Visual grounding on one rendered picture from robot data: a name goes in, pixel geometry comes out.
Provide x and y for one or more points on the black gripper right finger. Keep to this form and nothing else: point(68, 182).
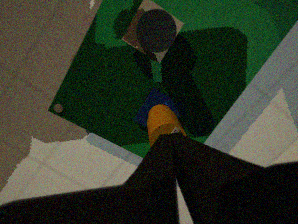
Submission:
point(219, 188)

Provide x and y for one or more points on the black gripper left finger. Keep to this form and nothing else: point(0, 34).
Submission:
point(148, 196)

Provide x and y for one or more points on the green circuit board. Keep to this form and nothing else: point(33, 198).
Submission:
point(177, 66)

